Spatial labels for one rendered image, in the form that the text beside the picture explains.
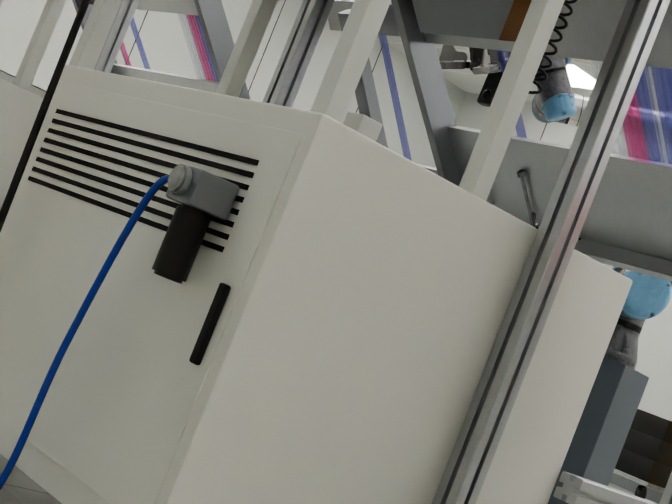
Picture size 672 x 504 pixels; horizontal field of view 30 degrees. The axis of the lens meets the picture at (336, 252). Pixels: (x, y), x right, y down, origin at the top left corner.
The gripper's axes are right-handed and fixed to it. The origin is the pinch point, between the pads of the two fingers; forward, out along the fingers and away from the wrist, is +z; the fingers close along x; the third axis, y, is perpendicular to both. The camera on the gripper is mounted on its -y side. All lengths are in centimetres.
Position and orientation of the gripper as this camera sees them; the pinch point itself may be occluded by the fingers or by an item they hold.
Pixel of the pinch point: (448, 70)
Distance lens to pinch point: 276.0
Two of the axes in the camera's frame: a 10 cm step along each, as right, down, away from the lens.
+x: 6.0, 2.0, -7.8
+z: -8.0, 1.5, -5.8
